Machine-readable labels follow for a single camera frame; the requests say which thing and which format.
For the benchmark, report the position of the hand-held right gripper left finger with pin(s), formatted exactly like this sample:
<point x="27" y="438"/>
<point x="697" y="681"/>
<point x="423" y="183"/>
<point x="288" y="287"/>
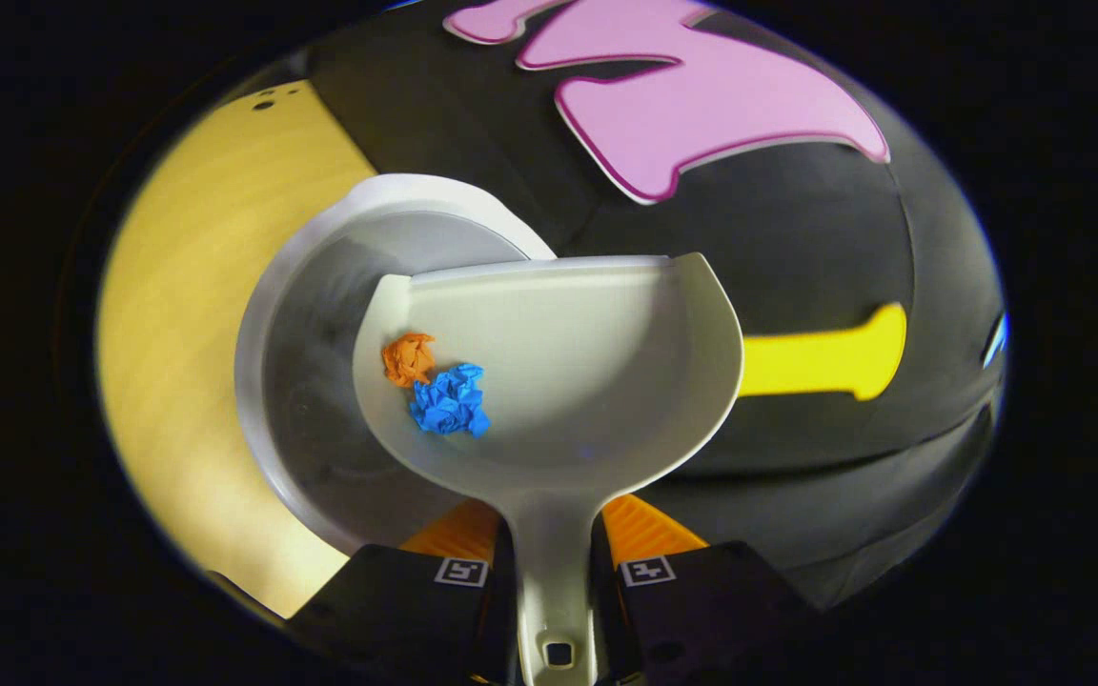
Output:
<point x="396" y="600"/>

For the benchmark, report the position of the small white dustpan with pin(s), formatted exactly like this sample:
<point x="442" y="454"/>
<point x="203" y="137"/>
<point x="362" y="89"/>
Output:
<point x="587" y="381"/>

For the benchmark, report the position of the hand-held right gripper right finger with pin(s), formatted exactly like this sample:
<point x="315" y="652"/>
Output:
<point x="701" y="600"/>

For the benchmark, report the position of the blue paper scrap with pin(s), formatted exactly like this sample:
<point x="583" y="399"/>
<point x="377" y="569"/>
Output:
<point x="449" y="402"/>

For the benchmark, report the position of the white ribbed garbage bin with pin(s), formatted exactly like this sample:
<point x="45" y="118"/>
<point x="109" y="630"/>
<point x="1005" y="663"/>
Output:
<point x="320" y="333"/>

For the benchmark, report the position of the orange paper scrap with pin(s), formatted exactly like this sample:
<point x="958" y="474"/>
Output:
<point x="408" y="359"/>

